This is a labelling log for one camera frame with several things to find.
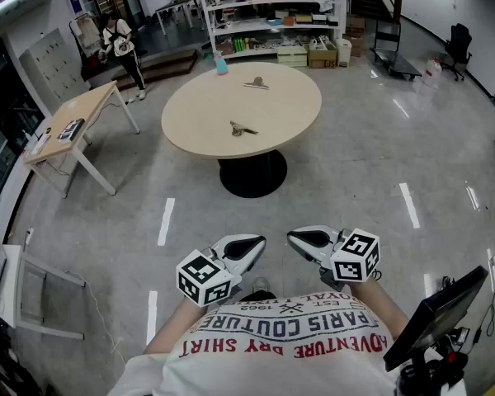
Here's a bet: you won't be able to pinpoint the stack of pale green crates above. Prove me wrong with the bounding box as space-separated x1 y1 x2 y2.
276 45 309 68

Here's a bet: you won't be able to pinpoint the dark wooden step platform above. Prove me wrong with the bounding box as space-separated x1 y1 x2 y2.
110 48 200 92

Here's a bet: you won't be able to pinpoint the white locker cabinet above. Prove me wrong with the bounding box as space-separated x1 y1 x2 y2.
18 27 91 103

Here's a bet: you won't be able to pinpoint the person's black trousers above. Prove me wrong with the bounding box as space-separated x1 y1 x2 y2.
238 290 278 304

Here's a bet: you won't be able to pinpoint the rolling rack with bags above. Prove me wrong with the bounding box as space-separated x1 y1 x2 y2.
68 12 105 83

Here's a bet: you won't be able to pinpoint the person's left forearm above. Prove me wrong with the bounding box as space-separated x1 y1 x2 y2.
142 298 210 355

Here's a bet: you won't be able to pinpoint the black monitor on stand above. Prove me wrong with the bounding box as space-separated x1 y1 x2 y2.
382 265 490 396

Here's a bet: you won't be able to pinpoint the open cardboard box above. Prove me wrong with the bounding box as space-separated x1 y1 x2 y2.
307 40 339 70

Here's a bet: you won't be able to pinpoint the white paper sheet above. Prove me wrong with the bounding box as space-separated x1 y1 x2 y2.
30 133 52 157

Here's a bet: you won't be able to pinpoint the metal clip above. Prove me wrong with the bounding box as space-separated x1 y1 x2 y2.
229 120 259 138

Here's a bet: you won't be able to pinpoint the wide silver bulldog clip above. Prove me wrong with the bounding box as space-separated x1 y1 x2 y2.
243 76 271 92

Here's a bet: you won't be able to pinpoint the person's right forearm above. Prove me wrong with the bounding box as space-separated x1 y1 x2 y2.
349 279 410 340

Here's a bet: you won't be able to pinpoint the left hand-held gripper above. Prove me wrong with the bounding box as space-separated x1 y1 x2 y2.
176 233 267 308

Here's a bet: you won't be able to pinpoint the black office chair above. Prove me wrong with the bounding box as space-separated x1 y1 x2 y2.
440 22 474 83

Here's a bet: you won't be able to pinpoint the pink and blue spray bottle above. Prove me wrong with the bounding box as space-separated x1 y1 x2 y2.
213 49 229 76

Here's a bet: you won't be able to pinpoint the white shelf unit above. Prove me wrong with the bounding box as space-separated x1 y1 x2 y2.
195 0 348 64

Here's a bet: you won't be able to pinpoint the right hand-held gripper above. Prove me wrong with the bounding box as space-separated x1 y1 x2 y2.
287 225 381 293

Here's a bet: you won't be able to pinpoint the round beige table black base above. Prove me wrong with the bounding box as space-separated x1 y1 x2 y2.
160 61 323 200

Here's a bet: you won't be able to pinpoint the rectangular wooden desk white legs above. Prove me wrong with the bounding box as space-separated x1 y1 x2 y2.
22 80 142 200

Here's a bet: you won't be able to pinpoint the stacked brown cardboard boxes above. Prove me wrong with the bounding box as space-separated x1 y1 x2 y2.
345 13 367 58

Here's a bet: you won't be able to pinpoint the white metal frame desk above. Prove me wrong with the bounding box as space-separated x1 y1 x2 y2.
0 243 87 342

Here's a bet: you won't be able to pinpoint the white table with dark top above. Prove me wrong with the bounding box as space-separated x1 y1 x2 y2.
153 0 206 37

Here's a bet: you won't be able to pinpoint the black platform trolley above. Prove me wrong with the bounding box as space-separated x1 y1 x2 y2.
370 17 423 82

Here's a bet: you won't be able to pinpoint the black flat box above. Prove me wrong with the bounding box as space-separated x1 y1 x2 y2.
56 118 86 144

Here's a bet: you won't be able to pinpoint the clear plastic water jug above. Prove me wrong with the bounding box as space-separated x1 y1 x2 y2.
422 57 444 91

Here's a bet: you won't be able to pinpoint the person's white printed shirt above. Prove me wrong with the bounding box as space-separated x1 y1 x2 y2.
106 290 467 396

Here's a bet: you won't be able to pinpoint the white plastic bin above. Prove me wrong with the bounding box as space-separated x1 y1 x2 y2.
335 37 353 68

